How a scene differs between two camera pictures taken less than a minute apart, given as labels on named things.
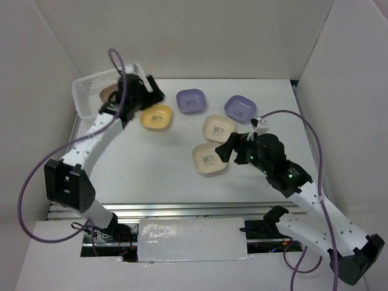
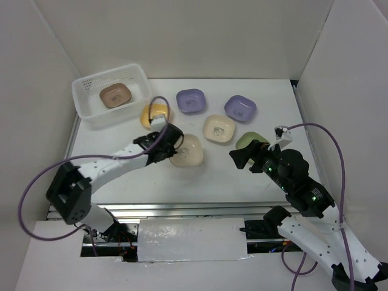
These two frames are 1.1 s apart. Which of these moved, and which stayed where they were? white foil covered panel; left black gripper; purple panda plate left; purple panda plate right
Moved: left black gripper
Stayed: white foil covered panel; purple panda plate right; purple panda plate left
